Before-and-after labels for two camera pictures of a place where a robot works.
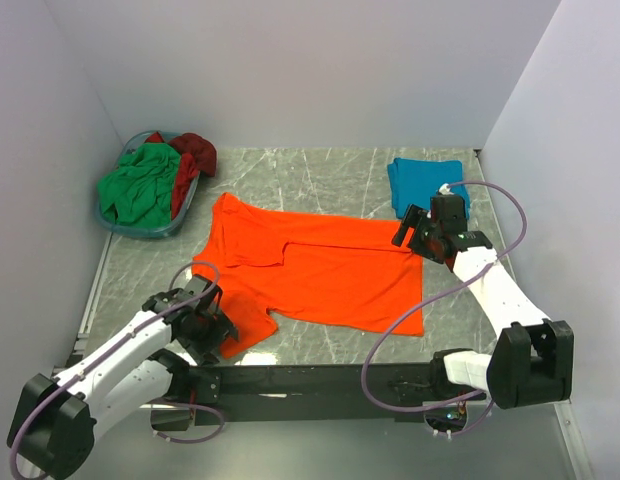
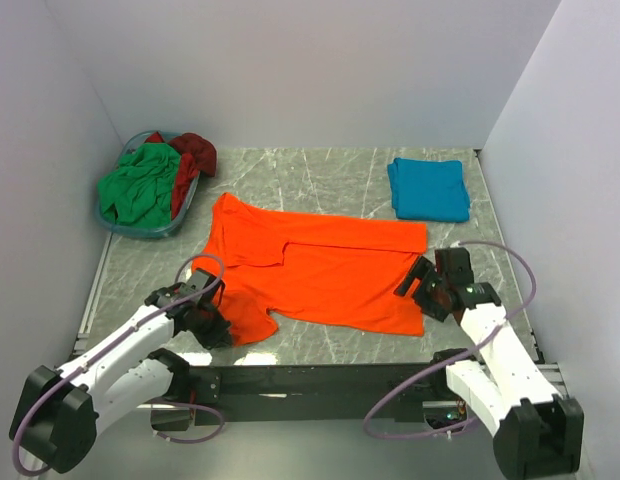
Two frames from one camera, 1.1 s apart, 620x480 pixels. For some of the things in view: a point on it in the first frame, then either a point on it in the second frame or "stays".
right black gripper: [410, 220] -> [421, 269]
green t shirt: [141, 188] stays
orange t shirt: [324, 269] stays
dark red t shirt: [196, 154] stays
